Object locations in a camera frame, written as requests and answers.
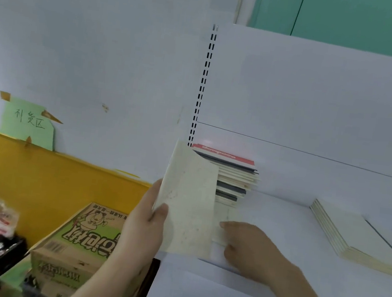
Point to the person's right hand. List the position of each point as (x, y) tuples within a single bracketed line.
[(257, 255)]

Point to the plain cream notebook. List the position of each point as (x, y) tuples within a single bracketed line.
[(193, 196)]

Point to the green printed cardboard box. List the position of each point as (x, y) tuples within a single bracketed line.
[(70, 252)]

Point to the person's left hand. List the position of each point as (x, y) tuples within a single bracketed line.
[(141, 233)]

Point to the white slotted shelf upright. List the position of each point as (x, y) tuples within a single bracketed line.
[(204, 83)]

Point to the white shelf back panel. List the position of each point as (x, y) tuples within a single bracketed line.
[(314, 97)]

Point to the green door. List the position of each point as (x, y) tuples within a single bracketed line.
[(342, 18)]

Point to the green paper sign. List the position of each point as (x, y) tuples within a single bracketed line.
[(26, 124)]

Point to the stack of cream notebooks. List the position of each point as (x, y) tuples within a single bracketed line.
[(348, 224)]

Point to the person's left forearm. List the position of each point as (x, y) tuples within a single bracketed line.
[(106, 282)]

